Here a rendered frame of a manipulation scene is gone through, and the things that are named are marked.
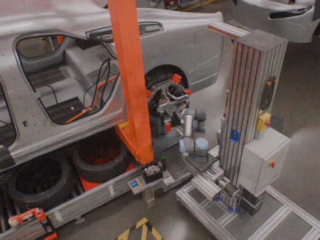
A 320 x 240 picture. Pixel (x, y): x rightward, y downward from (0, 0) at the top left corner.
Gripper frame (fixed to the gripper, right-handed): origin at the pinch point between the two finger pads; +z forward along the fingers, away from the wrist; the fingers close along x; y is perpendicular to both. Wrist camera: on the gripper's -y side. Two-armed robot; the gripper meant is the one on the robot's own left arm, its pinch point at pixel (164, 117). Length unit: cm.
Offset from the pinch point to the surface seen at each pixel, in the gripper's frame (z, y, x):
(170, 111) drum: -6.3, -7.1, 4.0
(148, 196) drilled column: 4, 62, -66
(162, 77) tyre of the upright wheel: 5.8, -40.0, 21.7
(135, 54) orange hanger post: 6, -101, -55
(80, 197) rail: 69, 45, -95
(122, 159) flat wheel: 39, 31, -46
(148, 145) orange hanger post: 5.0, 3.6, -46.2
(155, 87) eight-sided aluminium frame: 10.9, -34.4, 6.8
